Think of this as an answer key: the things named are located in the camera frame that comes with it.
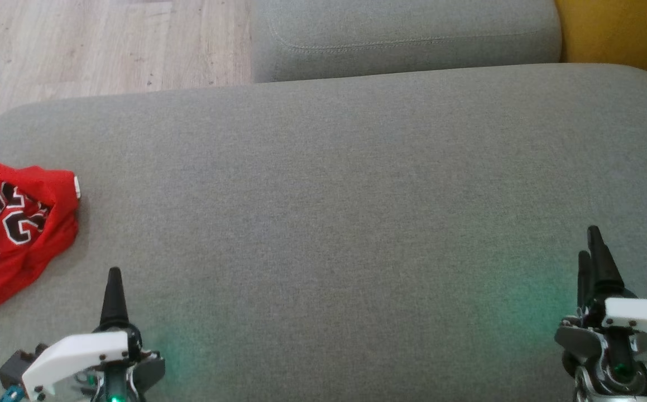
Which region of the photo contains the large grey sofa seat cushion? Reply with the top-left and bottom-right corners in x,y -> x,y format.
0,63 -> 647,402

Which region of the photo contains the small grey sofa seat cushion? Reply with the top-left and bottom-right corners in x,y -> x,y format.
251,0 -> 563,84

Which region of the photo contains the red basketball jersey shirt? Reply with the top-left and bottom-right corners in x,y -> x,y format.
0,160 -> 82,313

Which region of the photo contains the yellow sofa back cushion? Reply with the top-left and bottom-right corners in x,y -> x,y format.
555,0 -> 647,95

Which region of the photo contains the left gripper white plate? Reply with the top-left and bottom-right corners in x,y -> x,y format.
22,267 -> 166,402

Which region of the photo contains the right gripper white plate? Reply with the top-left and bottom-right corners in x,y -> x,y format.
555,226 -> 647,391

